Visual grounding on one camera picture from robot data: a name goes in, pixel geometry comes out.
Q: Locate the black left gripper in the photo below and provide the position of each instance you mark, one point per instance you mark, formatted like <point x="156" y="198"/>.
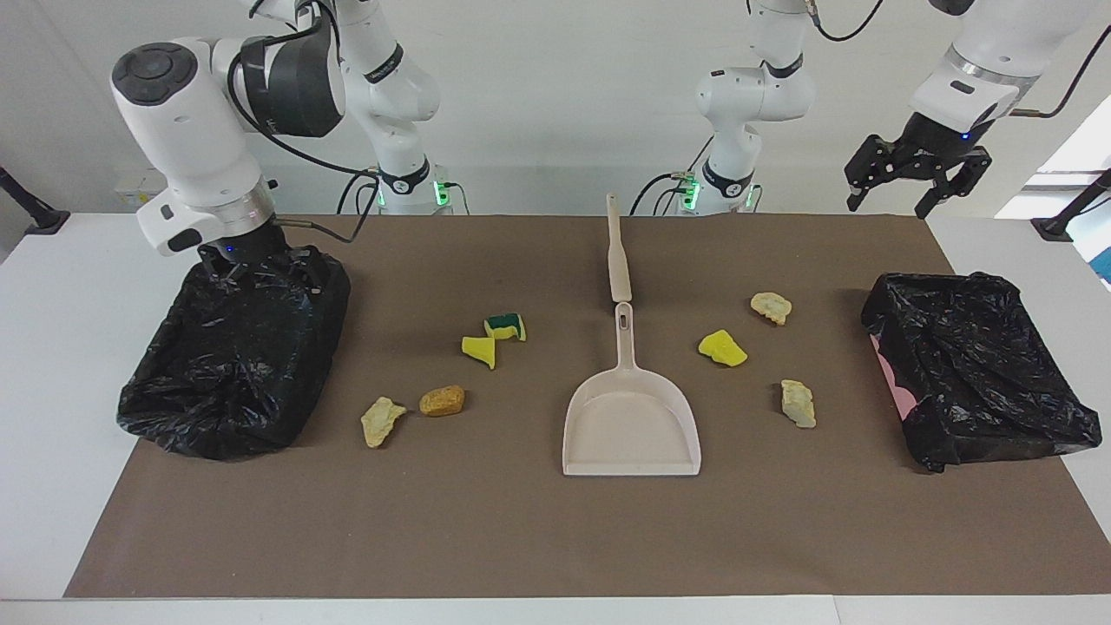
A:
<point x="946" y="139"/>

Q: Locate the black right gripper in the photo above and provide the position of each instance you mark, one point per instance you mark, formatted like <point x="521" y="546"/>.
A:
<point x="239" y="246"/>

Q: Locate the toy croissant piece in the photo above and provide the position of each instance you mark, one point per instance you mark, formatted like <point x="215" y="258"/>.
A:
<point x="798" y="403"/>
<point x="771" y="307"/>

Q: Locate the brown bread chunk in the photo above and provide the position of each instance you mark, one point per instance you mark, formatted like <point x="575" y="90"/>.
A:
<point x="442" y="401"/>

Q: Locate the small yellow sponge wedge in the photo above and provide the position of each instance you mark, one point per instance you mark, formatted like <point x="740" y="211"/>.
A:
<point x="479" y="349"/>

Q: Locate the yellow sponge chunk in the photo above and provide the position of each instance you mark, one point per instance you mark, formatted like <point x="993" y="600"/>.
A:
<point x="722" y="348"/>

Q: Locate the yellow sponge with green layer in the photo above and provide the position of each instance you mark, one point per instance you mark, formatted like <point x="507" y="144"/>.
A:
<point x="505" y="326"/>

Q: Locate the beige brush black bristles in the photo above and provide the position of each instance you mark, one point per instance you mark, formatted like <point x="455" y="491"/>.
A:
<point x="619" y="269"/>

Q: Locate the beige plastic dustpan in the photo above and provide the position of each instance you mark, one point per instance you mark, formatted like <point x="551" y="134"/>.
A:
<point x="629" y="425"/>

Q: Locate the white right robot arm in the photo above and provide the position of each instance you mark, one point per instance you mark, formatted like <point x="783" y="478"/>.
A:
<point x="191" y="130"/>

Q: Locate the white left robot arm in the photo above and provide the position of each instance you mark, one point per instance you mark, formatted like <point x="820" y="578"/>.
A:
<point x="755" y="95"/>

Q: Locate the pink bin with black bag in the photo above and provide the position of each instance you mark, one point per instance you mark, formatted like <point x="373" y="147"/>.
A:
<point x="972" y="365"/>

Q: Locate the black clamp stand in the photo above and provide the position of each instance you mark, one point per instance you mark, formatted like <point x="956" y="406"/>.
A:
<point x="39" y="217"/>
<point x="1055" y="227"/>

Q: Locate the blue object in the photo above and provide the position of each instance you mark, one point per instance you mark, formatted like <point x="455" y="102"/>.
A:
<point x="1104" y="265"/>

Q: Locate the brown table mat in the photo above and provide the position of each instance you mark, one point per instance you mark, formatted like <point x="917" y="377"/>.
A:
<point x="521" y="538"/>

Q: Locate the white wall socket box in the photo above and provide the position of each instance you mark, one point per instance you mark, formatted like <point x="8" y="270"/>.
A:
<point x="139" y="193"/>

